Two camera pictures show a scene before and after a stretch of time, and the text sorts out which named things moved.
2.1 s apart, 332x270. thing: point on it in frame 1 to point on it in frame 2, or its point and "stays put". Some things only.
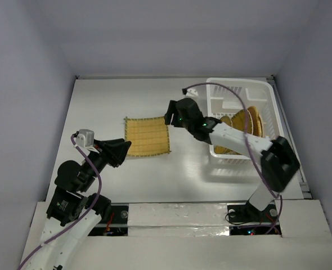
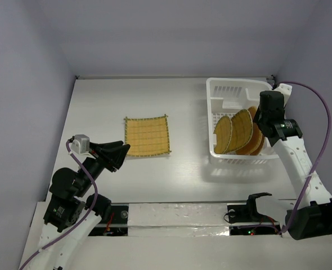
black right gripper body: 171,113 to 259,121
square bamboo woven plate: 148,136 stays put
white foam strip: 178,219 stays put
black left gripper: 117,148 stays put
